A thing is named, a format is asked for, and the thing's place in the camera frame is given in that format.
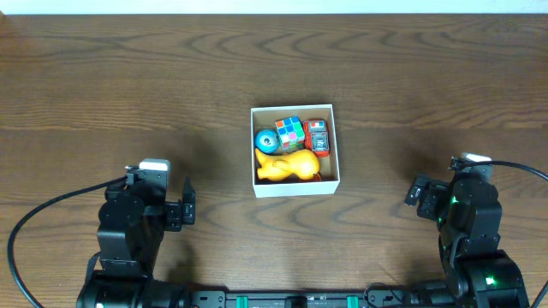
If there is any orange round cap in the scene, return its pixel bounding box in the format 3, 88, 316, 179
310, 173, 322, 182

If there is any colourful puzzle cube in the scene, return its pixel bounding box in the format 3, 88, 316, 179
275, 116, 305, 151

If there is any red toy car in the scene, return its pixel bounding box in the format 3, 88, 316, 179
303, 119, 331, 157

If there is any white cardboard box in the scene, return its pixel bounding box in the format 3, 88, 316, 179
250, 104, 341, 198

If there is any blue ball toy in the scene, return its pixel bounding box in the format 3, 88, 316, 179
254, 129, 280, 154

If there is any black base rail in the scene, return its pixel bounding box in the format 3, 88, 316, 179
189, 282, 456, 308

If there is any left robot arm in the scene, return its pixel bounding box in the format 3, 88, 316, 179
76, 158, 196, 308

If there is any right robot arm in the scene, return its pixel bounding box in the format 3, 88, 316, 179
403, 153, 529, 307

